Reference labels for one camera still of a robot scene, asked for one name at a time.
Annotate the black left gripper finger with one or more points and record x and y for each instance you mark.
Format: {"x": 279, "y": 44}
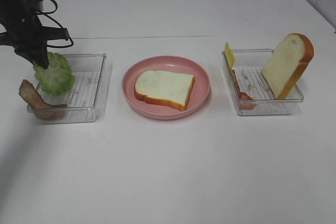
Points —
{"x": 25, "y": 53}
{"x": 40, "y": 56}

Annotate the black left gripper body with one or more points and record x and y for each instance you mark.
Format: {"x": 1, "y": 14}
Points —
{"x": 28, "y": 23}

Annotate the green lettuce leaf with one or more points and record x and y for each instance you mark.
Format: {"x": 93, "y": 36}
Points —
{"x": 58, "y": 78}

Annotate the bacon strip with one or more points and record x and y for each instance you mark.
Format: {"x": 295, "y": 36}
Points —
{"x": 34, "y": 98}
{"x": 246, "y": 101}

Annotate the bread slice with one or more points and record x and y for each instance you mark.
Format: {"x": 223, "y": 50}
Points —
{"x": 288, "y": 62}
{"x": 165, "y": 88}

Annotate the yellow cheese slice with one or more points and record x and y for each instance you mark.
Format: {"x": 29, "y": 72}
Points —
{"x": 229, "y": 56}

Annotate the left clear plastic tray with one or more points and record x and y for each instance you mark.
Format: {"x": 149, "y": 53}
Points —
{"x": 86, "y": 101}

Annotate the clear plastic tray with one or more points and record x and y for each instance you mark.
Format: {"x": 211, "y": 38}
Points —
{"x": 248, "y": 65}
{"x": 86, "y": 101}

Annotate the pink round plate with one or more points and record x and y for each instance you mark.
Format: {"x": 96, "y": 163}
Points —
{"x": 199, "y": 93}

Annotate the right clear plastic tray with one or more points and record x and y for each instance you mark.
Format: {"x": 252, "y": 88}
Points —
{"x": 248, "y": 65}

